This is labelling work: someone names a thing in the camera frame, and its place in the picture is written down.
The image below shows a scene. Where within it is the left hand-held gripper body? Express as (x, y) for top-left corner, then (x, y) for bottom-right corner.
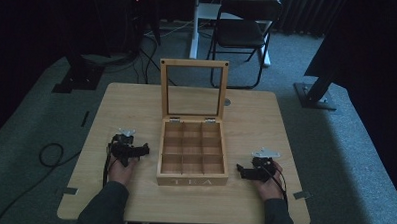
(109, 127), (144, 168)

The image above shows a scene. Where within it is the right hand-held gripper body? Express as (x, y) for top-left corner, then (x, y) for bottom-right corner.
(245, 147), (282, 183)

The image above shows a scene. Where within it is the person's right hand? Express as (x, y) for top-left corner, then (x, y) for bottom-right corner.
(251, 159), (286, 203)

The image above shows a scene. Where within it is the person's left hand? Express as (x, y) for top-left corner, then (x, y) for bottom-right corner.
(107, 154), (140, 187)

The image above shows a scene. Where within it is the grey tape piece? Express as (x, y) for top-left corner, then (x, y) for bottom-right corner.
(61, 185), (80, 197)
(291, 189), (313, 201)

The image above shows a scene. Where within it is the black tape strip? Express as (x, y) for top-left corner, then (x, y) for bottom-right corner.
(80, 110), (91, 128)

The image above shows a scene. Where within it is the wooden tea box with lid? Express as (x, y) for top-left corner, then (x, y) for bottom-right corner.
(155, 58), (233, 189)

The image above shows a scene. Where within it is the black stand with flat base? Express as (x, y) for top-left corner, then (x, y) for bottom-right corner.
(51, 50), (107, 97)

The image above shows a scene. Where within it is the black slanted stand with base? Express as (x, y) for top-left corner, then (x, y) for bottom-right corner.
(292, 24), (349, 113)

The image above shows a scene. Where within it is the black folding chair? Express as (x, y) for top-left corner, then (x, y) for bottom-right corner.
(204, 0), (284, 92)

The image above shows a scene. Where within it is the dark curtain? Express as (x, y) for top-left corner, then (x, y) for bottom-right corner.
(277, 0), (349, 40)

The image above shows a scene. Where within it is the right hand-held gripper cable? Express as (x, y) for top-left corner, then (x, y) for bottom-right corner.
(261, 164), (291, 206)

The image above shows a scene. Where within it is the hand-held gripper cable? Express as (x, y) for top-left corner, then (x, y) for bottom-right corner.
(102, 142), (115, 189)
(261, 164), (291, 206)

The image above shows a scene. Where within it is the left hand-held gripper cable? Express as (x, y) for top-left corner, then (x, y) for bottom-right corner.
(102, 142), (115, 189)

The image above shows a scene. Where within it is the black looped floor cable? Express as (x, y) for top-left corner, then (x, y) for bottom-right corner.
(0, 140), (83, 224)

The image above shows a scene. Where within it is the bundle of black floor cables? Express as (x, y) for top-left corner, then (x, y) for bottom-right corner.
(100, 18), (198, 88)

